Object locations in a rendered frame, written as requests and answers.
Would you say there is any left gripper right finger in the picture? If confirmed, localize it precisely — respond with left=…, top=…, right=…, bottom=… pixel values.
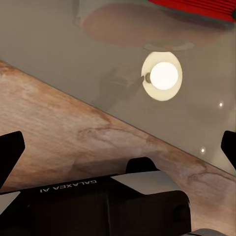
left=221, top=131, right=236, bottom=169

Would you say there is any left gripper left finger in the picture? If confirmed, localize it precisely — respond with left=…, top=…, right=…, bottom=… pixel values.
left=0, top=131, right=25, bottom=189

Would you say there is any radio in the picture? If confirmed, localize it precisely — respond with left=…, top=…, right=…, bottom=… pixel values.
left=148, top=0, right=236, bottom=23

